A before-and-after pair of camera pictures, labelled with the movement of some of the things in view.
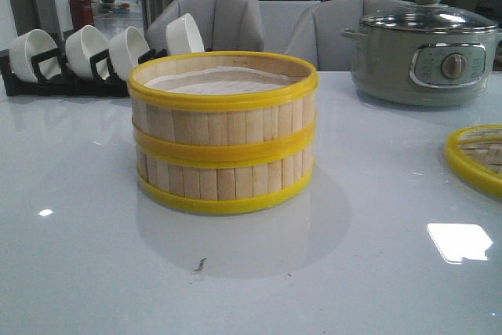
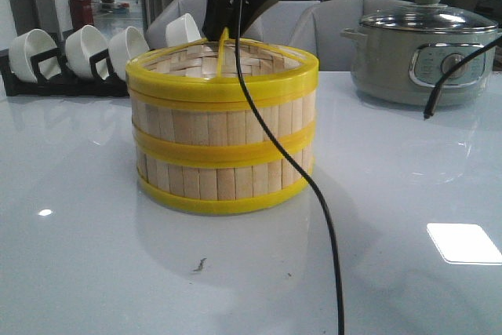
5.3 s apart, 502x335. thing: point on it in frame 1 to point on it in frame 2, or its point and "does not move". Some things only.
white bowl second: [80, 45] does not move
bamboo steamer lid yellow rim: [474, 154] to [161, 88]
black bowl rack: [53, 79] does not move
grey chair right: [317, 32] does not move
